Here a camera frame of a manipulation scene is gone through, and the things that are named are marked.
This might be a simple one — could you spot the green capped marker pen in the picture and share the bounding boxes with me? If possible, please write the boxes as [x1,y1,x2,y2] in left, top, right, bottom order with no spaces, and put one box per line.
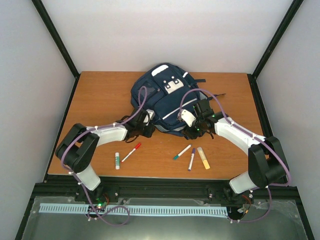
[173,144,192,160]

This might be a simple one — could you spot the navy blue student backpack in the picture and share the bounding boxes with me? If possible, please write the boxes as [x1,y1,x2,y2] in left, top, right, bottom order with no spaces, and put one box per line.
[130,63,212,140]

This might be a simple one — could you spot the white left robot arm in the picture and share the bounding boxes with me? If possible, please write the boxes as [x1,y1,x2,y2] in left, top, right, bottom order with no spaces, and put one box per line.
[55,109,155,202]

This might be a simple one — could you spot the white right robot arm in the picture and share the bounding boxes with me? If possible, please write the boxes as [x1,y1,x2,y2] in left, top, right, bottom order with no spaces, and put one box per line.
[178,99,289,194]

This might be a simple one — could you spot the red marker pen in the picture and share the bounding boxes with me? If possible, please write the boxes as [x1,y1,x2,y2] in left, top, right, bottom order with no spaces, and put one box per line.
[121,142,142,163]

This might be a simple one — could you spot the yellow highlighter pen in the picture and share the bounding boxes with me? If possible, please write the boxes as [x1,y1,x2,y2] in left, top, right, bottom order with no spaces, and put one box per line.
[197,147,210,170]

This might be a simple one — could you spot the purple marker pen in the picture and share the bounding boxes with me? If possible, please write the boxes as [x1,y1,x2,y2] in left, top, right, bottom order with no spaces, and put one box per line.
[187,148,196,171]

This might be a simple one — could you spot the white glue stick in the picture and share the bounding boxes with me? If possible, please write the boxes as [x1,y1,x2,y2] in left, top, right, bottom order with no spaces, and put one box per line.
[115,152,120,170]

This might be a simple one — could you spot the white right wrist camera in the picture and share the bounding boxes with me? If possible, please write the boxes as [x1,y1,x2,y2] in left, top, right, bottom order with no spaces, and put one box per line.
[178,109,196,127]

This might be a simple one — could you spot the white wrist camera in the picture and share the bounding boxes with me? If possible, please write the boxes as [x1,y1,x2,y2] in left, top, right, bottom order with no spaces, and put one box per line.
[178,109,196,127]
[143,109,155,125]

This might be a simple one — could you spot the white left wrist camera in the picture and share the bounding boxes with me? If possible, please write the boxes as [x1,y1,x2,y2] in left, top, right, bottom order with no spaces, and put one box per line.
[143,109,155,125]

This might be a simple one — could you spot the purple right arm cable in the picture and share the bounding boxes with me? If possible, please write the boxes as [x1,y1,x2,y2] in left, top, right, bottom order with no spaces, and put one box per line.
[177,88,292,224]

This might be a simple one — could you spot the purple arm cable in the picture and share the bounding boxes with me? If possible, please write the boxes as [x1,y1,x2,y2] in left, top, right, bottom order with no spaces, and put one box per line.
[60,85,148,227]
[177,88,292,224]

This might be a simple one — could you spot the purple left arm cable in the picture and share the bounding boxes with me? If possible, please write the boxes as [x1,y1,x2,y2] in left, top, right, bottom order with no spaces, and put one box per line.
[60,85,148,227]

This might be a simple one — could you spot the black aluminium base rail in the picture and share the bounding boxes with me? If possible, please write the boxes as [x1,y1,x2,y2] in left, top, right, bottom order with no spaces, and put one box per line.
[29,174,301,206]

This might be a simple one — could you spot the light blue slotted cable duct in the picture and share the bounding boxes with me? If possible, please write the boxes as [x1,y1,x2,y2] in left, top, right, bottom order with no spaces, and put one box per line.
[38,203,228,218]

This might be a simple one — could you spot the black left corner frame post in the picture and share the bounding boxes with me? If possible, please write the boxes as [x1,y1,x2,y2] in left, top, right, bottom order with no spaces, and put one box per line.
[30,0,81,78]

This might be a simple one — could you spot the black corner frame post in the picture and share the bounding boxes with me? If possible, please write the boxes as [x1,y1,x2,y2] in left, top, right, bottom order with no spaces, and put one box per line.
[252,0,304,81]
[30,0,81,78]

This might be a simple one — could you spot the black right corner frame post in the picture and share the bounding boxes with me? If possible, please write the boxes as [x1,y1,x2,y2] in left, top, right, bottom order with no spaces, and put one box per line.
[252,0,304,81]

